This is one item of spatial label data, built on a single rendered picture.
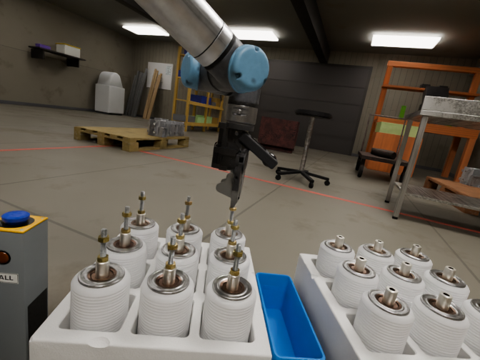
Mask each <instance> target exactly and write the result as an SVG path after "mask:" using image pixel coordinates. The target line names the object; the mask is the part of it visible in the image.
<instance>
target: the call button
mask: <svg viewBox="0 0 480 360"><path fill-rule="evenodd" d="M29 218H30V213H29V212H27V211H9V212H6V213H5V214H3V215H2V216H1V220H2V221H4V222H5V224H8V225H19V224H24V223H26V222H27V220H28V219H29Z"/></svg>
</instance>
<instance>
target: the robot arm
mask: <svg viewBox="0 0 480 360"><path fill-rule="evenodd" d="M134 1H135V2H136V3H137V4H138V5H139V6H140V7H141V8H142V9H143V10H144V11H145V12H146V13H148V14H149V15H150V16H151V17H152V18H153V19H154V20H155V21H156V22H157V23H158V24H159V25H160V26H161V27H162V28H163V29H164V30H165V31H167V32H168V33H169V34H170V35H171V36H172V37H173V38H174V39H175V40H176V41H177V42H178V43H179V44H180V45H181V46H182V47H183V48H184V49H186V50H187V51H188V52H187V53H186V54H185V56H184V58H183V61H182V64H181V82H182V84H183V85H184V86H185V87H187V88H190V89H195V90H196V91H198V90H199V91H205V92H209V93H213V94H220V95H224V96H229V100H228V106H227V111H226V120H227V121H228V122H226V123H224V122H219V126H218V128H219V137H218V141H217V142H218V143H217V142H216V143H217V144H216V143H215V144H216V146H215V144H214V151H213V157H212V163H211V167H213V168H217V169H219V170H223V171H227V170H231V172H229V173H228V174H227V175H226V178H225V179H222V180H221V183H218V184H217V185H216V190H217V191H218V192H219V193H222V194H224V195H226V196H228V197H230V198H231V206H230V208H233V207H234V206H235V205H236V203H237V201H238V200H239V199H240V195H241V189H242V185H243V182H244V174H245V170H246V166H247V163H248V158H249V151H251V152H253V153H254V154H255V155H256V156H257V157H258V158H259V159H260V160H262V163H263V165H264V166H267V167H269V168H270V169H273V168H274V167H275V166H276V165H277V164H278V161H277V159H276V156H275V155H274V154H273V153H270V152H268V151H267V150H266V149H265V148H264V147H263V146H262V145H261V144H260V143H259V142H258V141H257V140H256V139H255V138H253V137H252V136H251V135H250V134H249V133H248V132H247V131H254V126H253V124H255V123H256V116H257V112H258V106H259V98H260V93H261V87H262V86H263V85H264V84H265V82H266V80H267V78H268V75H269V61H268V59H267V57H266V54H265V53H264V52H263V51H262V50H261V49H260V48H259V47H257V46H254V45H249V44H244V45H243V44H242V43H241V42H240V40H239V39H238V38H237V37H236V36H235V34H234V33H233V32H232V30H231V29H230V28H229V27H228V26H227V25H226V24H225V23H224V21H223V20H222V19H221V18H220V17H219V15H218V14H217V13H216V12H215V11H214V10H213V9H212V8H211V7H210V5H209V4H208V3H207V2H206V0H134ZM236 131H237V132H238V135H236V134H235V132H236Z"/></svg>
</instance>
